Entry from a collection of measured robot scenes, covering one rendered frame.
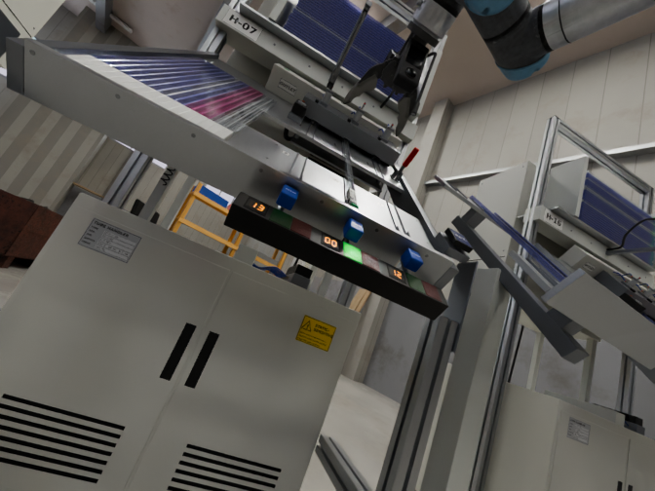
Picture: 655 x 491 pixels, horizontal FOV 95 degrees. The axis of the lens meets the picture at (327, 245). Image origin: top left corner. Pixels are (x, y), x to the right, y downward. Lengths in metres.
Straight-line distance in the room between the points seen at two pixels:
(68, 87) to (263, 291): 0.49
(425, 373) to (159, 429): 0.55
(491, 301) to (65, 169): 9.87
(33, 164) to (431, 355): 9.95
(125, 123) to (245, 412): 0.61
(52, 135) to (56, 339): 9.55
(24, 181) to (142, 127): 9.60
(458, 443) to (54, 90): 0.88
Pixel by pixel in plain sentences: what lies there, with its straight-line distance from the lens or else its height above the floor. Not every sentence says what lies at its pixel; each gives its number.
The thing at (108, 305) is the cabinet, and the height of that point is 0.43.
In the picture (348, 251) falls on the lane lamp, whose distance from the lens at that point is 0.42.
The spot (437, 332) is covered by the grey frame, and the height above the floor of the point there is 0.61.
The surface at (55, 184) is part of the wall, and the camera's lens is 10.03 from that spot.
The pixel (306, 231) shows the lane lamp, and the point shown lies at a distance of 0.41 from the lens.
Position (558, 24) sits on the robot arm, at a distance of 0.68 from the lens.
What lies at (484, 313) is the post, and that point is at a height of 0.71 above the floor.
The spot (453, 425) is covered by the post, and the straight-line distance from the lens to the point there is 0.77.
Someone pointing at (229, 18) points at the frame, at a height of 1.34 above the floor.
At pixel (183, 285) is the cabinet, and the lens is 0.75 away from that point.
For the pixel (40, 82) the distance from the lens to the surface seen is 0.57.
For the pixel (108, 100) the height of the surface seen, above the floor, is 0.71.
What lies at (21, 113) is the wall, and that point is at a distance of 10.41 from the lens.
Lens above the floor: 0.54
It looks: 15 degrees up
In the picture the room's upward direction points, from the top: 22 degrees clockwise
